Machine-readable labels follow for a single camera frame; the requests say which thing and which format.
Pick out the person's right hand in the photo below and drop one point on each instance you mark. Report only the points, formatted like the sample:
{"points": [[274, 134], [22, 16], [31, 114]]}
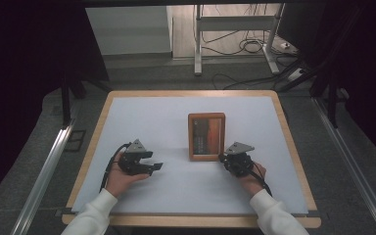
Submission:
{"points": [[251, 184]]}

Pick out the person's left hand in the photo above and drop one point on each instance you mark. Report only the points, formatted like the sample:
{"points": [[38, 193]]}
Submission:
{"points": [[120, 182]]}

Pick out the small white adapter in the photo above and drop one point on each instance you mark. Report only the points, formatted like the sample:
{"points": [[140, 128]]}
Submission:
{"points": [[285, 45]]}

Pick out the aluminium rail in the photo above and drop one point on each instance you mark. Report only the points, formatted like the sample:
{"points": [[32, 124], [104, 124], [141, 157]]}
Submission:
{"points": [[352, 169], [42, 179]]}

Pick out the white table mat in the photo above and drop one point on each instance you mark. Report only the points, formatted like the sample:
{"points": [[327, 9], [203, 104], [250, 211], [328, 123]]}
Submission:
{"points": [[163, 124]]}

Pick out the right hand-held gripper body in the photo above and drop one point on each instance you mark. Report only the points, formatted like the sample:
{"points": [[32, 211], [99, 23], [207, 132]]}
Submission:
{"points": [[240, 163]]}

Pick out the white panel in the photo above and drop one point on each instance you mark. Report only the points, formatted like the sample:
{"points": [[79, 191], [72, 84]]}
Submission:
{"points": [[127, 31]]}

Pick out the wooden photo frame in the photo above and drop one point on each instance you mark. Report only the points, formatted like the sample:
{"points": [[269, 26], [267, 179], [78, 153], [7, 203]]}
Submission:
{"points": [[206, 137]]}

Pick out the black metal stand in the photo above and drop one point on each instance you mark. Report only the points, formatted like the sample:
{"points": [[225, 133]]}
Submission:
{"points": [[332, 107], [66, 104]]}

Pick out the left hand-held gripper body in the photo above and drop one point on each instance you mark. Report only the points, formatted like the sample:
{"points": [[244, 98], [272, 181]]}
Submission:
{"points": [[130, 163]]}

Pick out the white metal desk frame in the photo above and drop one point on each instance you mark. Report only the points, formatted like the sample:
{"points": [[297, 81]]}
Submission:
{"points": [[235, 23]]}

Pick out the black square floor frame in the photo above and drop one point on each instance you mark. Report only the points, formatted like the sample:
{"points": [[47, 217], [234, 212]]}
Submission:
{"points": [[75, 141]]}

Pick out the white power strip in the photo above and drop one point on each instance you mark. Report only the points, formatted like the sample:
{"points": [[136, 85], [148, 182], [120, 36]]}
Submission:
{"points": [[295, 75]]}

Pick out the dark curtain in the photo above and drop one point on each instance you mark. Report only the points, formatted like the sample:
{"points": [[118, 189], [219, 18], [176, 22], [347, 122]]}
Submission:
{"points": [[19, 81], [365, 65]]}

